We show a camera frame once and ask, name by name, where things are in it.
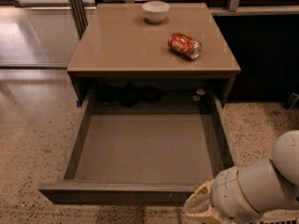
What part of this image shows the grey top drawer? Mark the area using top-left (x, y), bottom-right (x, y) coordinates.
top-left (38, 91), bottom-right (238, 206)

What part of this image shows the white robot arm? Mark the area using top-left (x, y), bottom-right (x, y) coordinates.
top-left (183, 130), bottom-right (299, 224)

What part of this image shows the grey power strip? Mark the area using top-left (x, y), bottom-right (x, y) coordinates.
top-left (257, 218), bottom-right (299, 224)

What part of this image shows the red soda can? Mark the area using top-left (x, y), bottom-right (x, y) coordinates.
top-left (167, 33), bottom-right (202, 60)

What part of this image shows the white ceramic bowl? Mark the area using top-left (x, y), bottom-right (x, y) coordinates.
top-left (142, 1), bottom-right (170, 23)

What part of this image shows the black object by wall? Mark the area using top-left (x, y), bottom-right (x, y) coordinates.
top-left (283, 93), bottom-right (299, 110)

